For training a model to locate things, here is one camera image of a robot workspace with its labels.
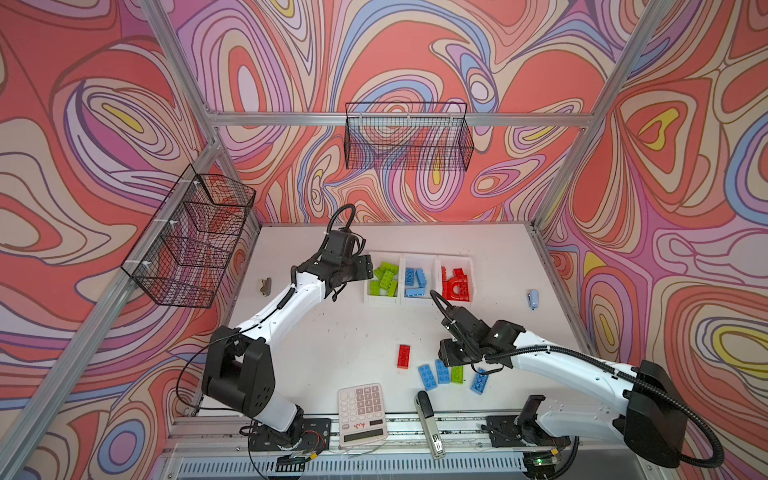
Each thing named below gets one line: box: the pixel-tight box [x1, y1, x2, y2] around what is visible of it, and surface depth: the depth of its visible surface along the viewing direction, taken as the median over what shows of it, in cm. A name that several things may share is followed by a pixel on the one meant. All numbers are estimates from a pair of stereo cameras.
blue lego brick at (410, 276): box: [405, 267, 415, 286], surface depth 103 cm
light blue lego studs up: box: [418, 364, 438, 391], surface depth 84 cm
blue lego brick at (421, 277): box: [415, 268, 427, 288], surface depth 103 cm
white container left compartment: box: [363, 250, 404, 305], surface depth 98 cm
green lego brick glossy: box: [379, 270, 395, 290], surface depth 101 cm
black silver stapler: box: [414, 390, 445, 460], surface depth 74 cm
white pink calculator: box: [337, 383, 388, 447], surface depth 76 cm
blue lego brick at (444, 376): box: [435, 359, 451, 384], surface depth 84 cm
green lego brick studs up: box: [452, 365, 464, 384], surface depth 84 cm
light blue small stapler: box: [527, 290, 539, 311], surface depth 98 cm
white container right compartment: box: [437, 254, 474, 306], surface depth 103 cm
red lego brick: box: [397, 344, 411, 369], surface depth 87 cm
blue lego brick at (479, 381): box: [470, 367, 489, 395], surface depth 82 cm
